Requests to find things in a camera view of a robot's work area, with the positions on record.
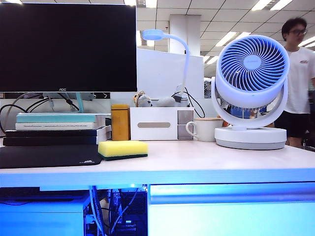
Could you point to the yellow sponge with green pad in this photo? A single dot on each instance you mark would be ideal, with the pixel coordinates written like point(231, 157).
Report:
point(122, 147)

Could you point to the white desk drawer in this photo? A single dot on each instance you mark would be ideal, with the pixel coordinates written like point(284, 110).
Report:
point(221, 216)

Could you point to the white tissue box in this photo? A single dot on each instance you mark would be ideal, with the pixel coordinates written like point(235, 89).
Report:
point(153, 115)

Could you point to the grey stone shaped plush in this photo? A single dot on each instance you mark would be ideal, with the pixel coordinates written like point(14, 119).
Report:
point(165, 102)

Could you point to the small brown white plush toy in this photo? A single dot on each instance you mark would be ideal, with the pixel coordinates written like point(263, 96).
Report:
point(143, 100)

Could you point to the amber yellow rectangular tin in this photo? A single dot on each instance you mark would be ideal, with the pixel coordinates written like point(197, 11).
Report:
point(120, 125)

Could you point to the white partition board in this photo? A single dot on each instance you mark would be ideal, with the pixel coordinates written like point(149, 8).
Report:
point(160, 71)

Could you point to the white ceramic mug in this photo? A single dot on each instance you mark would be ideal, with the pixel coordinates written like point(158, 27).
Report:
point(207, 131)

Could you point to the round wooden mug lid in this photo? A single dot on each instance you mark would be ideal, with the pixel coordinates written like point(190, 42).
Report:
point(209, 119)

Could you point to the grey desk divider panel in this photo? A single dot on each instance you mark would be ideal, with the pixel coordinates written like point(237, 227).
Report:
point(209, 107)

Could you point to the white background fan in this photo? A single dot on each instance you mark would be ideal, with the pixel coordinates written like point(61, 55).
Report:
point(208, 88)

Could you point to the white gooseneck desk lamp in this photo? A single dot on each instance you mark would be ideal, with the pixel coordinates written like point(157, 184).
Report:
point(152, 35)

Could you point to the black computer tower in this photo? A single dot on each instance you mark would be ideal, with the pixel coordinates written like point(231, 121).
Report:
point(133, 209)

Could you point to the white round desk fan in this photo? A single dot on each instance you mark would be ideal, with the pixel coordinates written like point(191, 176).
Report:
point(250, 137)

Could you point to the teal covered book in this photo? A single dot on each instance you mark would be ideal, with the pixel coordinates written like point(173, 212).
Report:
point(54, 118)

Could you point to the white covered book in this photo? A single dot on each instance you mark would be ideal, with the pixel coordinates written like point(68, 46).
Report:
point(49, 126)

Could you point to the black AOC computer monitor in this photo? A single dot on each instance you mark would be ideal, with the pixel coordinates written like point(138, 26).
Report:
point(66, 49)

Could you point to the black mouse pad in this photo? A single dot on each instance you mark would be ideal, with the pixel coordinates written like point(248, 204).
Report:
point(44, 156)

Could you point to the person in white shirt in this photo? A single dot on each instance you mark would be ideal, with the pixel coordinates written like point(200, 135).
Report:
point(300, 81)

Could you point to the white cabinet unit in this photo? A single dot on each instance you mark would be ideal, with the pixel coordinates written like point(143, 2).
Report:
point(41, 218)

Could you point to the black flat box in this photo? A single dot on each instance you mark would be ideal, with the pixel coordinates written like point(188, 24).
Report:
point(19, 191)

